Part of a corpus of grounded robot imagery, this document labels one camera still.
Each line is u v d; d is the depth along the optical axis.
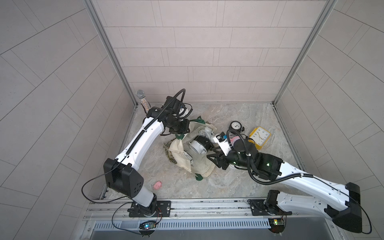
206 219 0.69
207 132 0.85
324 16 0.74
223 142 0.57
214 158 0.59
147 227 0.65
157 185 0.77
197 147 0.85
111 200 0.44
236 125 0.99
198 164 0.85
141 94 0.82
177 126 0.64
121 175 0.40
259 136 0.95
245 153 0.48
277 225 0.68
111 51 0.87
